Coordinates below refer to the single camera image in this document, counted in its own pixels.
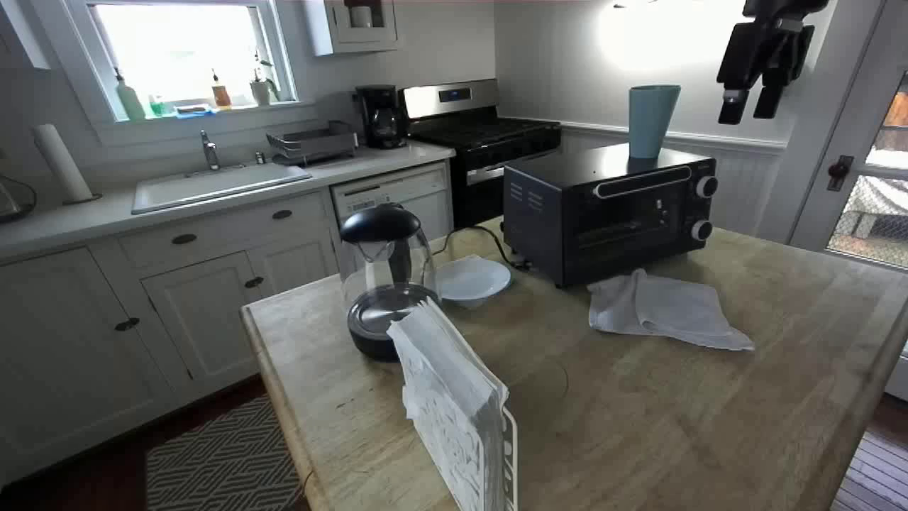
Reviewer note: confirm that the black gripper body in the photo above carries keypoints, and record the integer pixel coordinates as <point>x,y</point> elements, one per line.
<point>765,53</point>

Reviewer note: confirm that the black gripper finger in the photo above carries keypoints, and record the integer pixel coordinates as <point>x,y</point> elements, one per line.
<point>731,105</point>
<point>767,103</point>

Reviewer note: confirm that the round silver-rimmed oven knob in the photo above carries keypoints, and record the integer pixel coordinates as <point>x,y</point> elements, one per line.
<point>709,184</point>
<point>701,231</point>

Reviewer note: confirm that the teal plastic cup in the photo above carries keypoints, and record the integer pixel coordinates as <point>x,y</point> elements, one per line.
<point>655,116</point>

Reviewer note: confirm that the white glass door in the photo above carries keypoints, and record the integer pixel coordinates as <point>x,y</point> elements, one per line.
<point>870,143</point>

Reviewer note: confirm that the black toaster oven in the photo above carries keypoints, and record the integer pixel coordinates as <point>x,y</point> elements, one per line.
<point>578,214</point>

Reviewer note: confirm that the white crumpled cloth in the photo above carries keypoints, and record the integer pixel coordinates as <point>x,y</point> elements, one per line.
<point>663,309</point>

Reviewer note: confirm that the black and steel stove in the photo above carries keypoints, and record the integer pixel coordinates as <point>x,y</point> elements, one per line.
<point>484,143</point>

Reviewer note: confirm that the white round plate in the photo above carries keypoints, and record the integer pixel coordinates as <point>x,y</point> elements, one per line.
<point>473,278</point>

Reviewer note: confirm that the white dishwasher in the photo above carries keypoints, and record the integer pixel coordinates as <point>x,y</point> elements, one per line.
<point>416,193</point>

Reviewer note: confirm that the black coffee maker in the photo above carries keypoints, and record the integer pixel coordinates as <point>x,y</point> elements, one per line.
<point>381,116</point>

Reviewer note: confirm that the glass kettle with black lid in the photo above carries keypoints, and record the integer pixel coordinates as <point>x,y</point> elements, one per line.
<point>385,283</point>

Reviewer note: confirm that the white towel with print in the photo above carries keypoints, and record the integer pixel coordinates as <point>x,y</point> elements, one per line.
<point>443,398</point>

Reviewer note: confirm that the gray dish drainer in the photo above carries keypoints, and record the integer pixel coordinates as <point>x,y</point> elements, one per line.
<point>313,143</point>

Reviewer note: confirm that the small potted plant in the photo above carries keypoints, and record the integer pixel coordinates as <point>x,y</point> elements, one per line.
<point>263,86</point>

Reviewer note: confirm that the small brown bottle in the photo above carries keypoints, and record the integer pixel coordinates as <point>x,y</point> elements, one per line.
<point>219,90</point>

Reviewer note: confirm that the white kitchen sink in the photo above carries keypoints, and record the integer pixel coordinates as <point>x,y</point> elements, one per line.
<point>216,184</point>

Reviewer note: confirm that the chrome faucet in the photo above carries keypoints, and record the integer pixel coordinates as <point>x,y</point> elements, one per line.
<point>208,151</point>

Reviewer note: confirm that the blue sponge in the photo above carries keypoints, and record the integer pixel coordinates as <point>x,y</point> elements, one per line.
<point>194,112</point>

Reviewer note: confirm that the white framed window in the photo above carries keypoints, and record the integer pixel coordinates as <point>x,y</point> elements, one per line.
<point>181,46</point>

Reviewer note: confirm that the green soap bottle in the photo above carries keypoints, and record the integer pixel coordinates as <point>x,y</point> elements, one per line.
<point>128,99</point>

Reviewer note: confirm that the gray patterned rug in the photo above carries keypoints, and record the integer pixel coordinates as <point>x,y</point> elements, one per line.
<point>223,462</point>

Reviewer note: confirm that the white paper towel roll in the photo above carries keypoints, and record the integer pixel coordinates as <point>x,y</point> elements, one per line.
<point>64,163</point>

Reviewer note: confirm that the white base cabinets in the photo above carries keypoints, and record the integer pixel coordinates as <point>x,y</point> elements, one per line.
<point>94,340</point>

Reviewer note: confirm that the white wall cabinet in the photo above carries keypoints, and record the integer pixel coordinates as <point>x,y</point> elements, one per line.
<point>354,22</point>

